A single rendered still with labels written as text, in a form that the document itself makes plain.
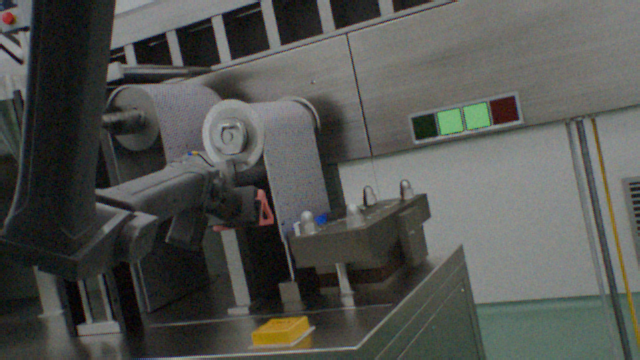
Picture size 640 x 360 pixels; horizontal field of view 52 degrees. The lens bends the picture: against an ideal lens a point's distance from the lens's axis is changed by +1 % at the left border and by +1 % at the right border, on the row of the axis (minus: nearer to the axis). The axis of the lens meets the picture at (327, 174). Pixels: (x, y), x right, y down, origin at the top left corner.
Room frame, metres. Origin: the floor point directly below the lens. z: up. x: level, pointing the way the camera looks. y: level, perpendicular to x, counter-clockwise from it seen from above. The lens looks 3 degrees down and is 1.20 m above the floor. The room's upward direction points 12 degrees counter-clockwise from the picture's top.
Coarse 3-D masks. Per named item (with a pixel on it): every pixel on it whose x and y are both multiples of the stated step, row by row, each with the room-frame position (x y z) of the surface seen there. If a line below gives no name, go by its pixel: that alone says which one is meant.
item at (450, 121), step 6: (438, 114) 1.47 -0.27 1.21; (444, 114) 1.47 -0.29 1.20; (450, 114) 1.46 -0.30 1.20; (456, 114) 1.46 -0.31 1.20; (438, 120) 1.47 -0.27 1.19; (444, 120) 1.47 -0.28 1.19; (450, 120) 1.46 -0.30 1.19; (456, 120) 1.46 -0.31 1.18; (444, 126) 1.47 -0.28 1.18; (450, 126) 1.46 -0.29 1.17; (456, 126) 1.46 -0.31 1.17; (462, 126) 1.45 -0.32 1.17; (444, 132) 1.47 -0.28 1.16; (450, 132) 1.46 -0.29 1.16
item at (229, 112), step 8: (224, 112) 1.33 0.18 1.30; (232, 112) 1.32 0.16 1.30; (240, 112) 1.31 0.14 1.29; (216, 120) 1.34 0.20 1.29; (248, 120) 1.31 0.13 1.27; (248, 128) 1.31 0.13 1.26; (208, 136) 1.35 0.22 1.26; (248, 136) 1.31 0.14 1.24; (256, 136) 1.30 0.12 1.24; (248, 144) 1.31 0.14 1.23; (216, 152) 1.35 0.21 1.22; (248, 152) 1.31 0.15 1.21; (240, 160) 1.32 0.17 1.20
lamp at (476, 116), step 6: (468, 108) 1.44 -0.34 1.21; (474, 108) 1.44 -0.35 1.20; (480, 108) 1.43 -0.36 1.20; (486, 108) 1.43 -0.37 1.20; (468, 114) 1.44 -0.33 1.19; (474, 114) 1.44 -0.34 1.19; (480, 114) 1.43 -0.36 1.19; (486, 114) 1.43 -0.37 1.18; (468, 120) 1.45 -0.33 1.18; (474, 120) 1.44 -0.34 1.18; (480, 120) 1.43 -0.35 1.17; (486, 120) 1.43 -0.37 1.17; (468, 126) 1.45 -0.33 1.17; (474, 126) 1.44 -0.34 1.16; (480, 126) 1.44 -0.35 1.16
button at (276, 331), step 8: (272, 320) 1.08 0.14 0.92; (280, 320) 1.07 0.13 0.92; (288, 320) 1.06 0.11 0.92; (296, 320) 1.05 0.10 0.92; (304, 320) 1.06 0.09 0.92; (264, 328) 1.05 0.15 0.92; (272, 328) 1.04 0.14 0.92; (280, 328) 1.03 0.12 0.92; (288, 328) 1.02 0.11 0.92; (296, 328) 1.03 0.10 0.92; (304, 328) 1.05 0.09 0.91; (256, 336) 1.03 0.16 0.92; (264, 336) 1.03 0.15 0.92; (272, 336) 1.02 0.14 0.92; (280, 336) 1.01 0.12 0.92; (288, 336) 1.01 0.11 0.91; (296, 336) 1.03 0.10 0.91; (256, 344) 1.03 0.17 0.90; (264, 344) 1.03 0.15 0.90; (272, 344) 1.02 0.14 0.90
